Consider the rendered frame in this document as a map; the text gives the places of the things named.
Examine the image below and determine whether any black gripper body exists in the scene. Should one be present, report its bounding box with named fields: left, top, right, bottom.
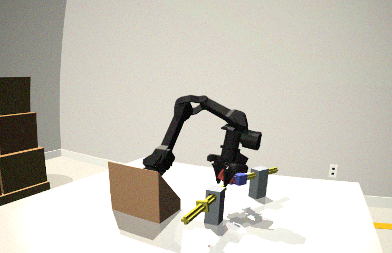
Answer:
left=207, top=143, right=248, bottom=173

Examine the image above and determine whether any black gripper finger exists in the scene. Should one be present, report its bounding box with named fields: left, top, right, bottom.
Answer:
left=223, top=169, right=239, bottom=187
left=212, top=163, right=228, bottom=184

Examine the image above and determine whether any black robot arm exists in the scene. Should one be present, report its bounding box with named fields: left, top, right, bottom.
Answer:
left=142, top=95, right=262, bottom=176

